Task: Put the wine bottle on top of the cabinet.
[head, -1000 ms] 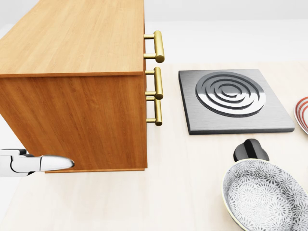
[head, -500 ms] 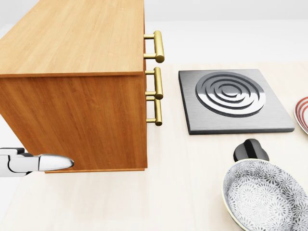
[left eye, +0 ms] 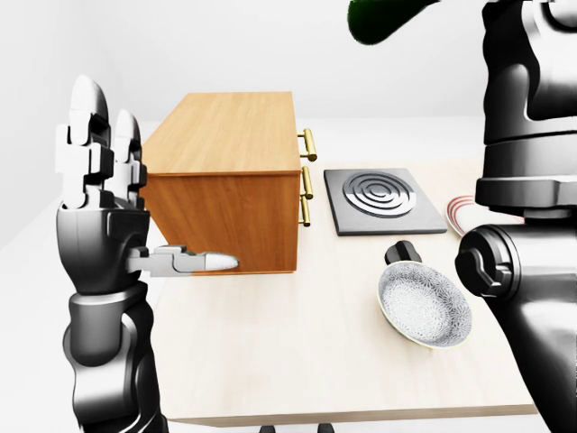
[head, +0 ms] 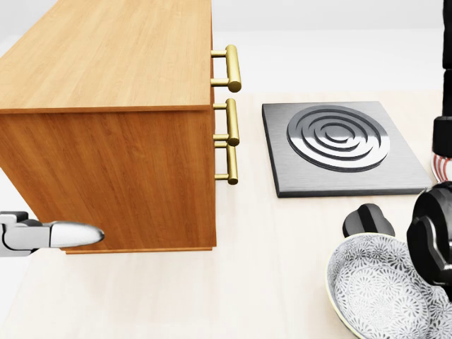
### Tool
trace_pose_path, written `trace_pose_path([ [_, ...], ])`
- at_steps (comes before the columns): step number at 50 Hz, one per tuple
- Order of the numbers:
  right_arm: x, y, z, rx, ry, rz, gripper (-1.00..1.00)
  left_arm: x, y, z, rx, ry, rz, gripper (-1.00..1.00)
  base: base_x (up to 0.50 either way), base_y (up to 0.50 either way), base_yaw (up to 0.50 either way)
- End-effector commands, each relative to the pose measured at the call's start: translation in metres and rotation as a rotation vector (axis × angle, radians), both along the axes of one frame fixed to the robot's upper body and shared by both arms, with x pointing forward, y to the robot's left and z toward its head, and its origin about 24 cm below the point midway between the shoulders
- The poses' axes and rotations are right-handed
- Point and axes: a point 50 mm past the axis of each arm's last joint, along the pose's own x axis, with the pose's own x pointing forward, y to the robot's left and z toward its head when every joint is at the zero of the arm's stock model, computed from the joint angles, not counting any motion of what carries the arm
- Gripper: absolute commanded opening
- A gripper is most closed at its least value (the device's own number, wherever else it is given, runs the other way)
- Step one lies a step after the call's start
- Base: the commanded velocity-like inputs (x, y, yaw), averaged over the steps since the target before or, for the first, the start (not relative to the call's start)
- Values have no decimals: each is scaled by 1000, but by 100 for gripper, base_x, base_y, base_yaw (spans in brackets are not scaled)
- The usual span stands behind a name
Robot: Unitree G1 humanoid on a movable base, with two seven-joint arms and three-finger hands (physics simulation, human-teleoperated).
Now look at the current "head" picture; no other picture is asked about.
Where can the wooden cabinet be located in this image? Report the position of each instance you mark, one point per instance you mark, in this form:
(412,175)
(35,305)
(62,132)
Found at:
(106,141)

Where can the flat dark stove plate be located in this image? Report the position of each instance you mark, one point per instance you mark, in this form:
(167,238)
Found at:
(339,141)

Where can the dark wine bottle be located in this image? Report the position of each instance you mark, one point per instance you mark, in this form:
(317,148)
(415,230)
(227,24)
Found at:
(447,137)

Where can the plate with red rings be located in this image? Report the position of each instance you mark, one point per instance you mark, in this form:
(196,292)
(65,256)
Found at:
(443,169)

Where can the patterned grey white bowl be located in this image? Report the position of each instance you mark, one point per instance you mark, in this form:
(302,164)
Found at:
(374,293)

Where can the round black stove knob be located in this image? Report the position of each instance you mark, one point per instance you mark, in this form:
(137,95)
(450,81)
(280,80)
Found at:
(367,220)

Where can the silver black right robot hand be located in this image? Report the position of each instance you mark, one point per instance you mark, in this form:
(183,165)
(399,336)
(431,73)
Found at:
(432,240)

